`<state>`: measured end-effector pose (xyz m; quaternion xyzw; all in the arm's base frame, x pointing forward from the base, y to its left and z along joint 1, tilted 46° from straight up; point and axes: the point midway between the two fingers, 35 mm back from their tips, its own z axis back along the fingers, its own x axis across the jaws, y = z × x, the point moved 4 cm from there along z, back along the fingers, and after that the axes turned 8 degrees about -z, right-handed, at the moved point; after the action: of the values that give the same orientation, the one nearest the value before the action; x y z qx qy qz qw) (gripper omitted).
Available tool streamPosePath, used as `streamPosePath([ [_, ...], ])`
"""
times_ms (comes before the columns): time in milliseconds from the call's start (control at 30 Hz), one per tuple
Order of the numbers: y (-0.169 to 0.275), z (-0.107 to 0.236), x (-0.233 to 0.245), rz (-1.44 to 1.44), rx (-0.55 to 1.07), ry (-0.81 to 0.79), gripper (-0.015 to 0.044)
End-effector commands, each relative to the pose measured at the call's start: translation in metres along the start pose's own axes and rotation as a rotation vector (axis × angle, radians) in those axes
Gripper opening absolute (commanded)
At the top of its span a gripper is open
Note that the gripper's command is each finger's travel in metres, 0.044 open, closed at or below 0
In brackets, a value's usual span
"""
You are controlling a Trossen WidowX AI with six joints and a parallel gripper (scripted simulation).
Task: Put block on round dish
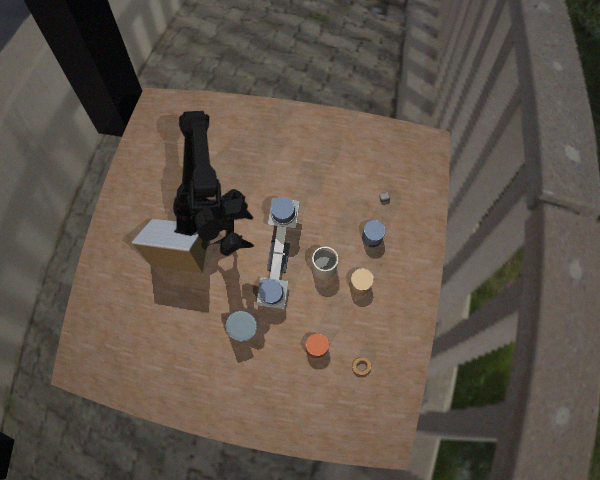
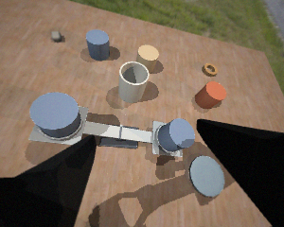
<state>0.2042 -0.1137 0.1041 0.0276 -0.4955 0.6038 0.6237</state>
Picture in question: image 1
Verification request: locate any tan ring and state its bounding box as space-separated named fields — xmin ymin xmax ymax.
xmin=353 ymin=357 xmax=371 ymax=375

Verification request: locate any tan cylinder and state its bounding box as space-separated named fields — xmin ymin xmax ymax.
xmin=349 ymin=269 xmax=373 ymax=296

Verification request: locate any orange-brown cylinder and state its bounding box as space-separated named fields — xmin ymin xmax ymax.
xmin=306 ymin=334 xmax=329 ymax=358

